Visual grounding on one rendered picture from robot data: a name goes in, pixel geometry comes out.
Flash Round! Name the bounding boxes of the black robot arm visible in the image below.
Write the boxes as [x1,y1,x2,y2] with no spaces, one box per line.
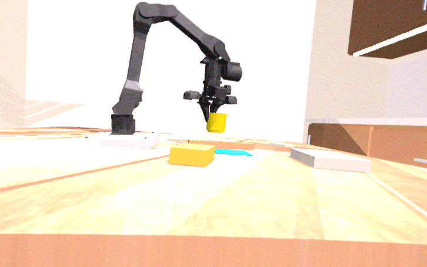
[111,1,242,135]

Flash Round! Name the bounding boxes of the peach flat bar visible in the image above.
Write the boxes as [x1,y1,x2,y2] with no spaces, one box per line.
[188,139,254,150]

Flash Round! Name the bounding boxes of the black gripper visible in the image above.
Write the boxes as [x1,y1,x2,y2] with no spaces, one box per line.
[183,76,237,122]

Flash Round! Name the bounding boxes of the yellow block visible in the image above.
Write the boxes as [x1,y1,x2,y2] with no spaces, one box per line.
[169,143,215,166]

